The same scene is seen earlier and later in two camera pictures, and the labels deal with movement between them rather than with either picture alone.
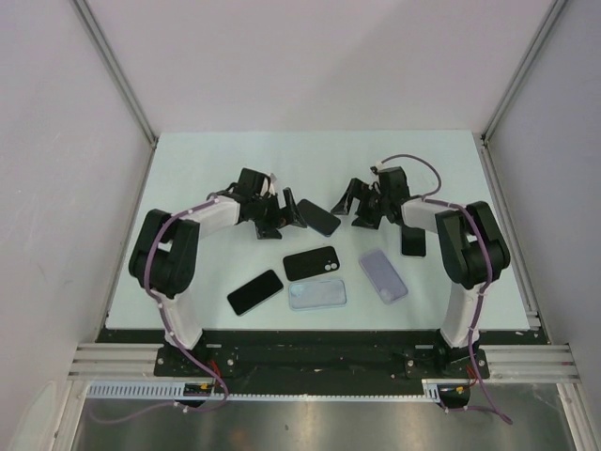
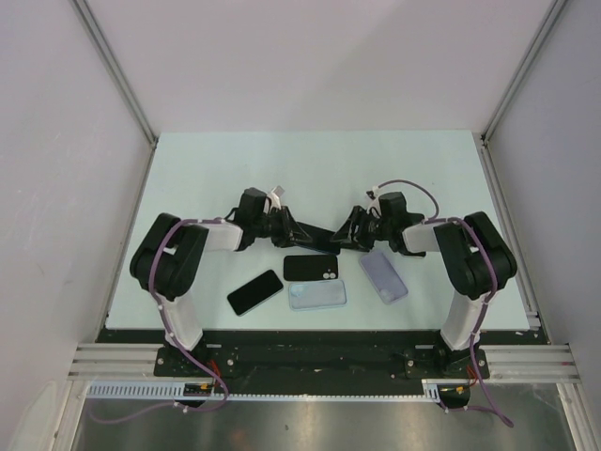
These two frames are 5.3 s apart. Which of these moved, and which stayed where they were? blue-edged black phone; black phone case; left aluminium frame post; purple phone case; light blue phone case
Moved: black phone case; blue-edged black phone
Stayed: left aluminium frame post; purple phone case; light blue phone case
